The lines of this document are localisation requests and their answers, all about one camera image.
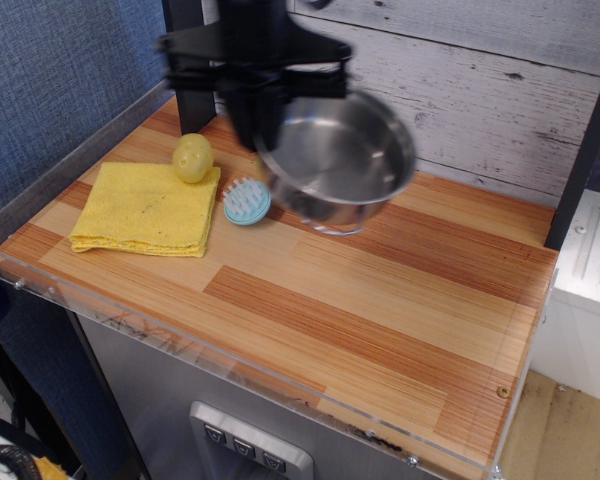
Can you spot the black left upright post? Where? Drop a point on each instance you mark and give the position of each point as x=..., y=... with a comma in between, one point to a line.
x=196, y=108

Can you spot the black right upright post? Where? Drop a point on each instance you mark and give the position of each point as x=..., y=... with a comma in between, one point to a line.
x=576, y=182

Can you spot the yellow object bottom left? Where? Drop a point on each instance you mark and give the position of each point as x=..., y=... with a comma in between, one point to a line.
x=48, y=470

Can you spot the yellow folded cloth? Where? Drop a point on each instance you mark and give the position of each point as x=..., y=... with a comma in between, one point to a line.
x=146, y=209

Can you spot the stainless steel cabinet front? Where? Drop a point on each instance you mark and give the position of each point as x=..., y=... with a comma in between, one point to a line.
x=154, y=387

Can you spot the black upright post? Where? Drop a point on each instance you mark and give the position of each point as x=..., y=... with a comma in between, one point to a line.
x=196, y=108
x=576, y=182

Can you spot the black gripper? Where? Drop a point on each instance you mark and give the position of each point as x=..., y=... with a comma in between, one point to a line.
x=256, y=47

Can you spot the clear acrylic edge guard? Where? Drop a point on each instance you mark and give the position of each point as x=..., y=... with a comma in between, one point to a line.
x=416, y=331

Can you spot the white side unit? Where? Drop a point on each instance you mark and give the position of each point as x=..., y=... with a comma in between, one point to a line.
x=567, y=345

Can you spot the yellow toy potato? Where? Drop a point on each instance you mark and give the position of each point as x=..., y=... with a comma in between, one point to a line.
x=192, y=158

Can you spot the small metal pan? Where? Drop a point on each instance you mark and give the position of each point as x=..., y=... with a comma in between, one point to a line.
x=337, y=162

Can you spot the silver button control panel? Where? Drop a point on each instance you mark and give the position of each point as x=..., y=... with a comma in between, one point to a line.
x=217, y=428

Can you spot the light blue scrub brush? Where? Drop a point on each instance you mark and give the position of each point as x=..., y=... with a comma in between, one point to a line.
x=246, y=201

